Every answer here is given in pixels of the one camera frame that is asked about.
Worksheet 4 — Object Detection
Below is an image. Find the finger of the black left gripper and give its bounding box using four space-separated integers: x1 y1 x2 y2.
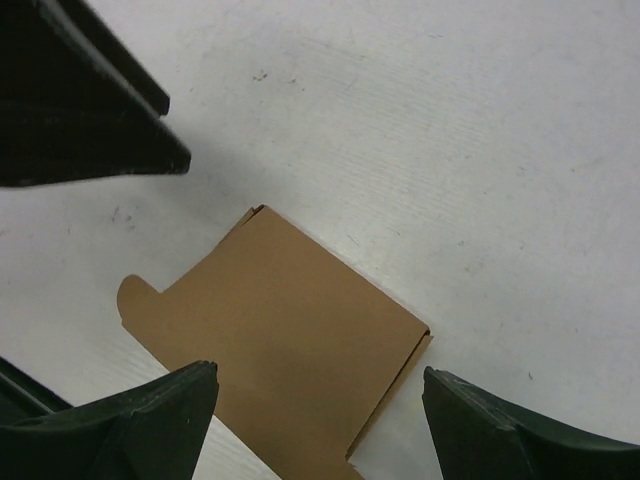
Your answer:
1 1 191 188
58 0 170 116

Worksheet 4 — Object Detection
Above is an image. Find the brown paper box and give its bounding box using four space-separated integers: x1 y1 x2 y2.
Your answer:
117 205 431 479

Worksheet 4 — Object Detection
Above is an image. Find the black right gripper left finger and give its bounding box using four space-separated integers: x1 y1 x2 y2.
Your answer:
1 361 219 479

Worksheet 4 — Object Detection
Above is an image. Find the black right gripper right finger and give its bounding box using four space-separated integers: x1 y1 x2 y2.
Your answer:
422 367 639 479

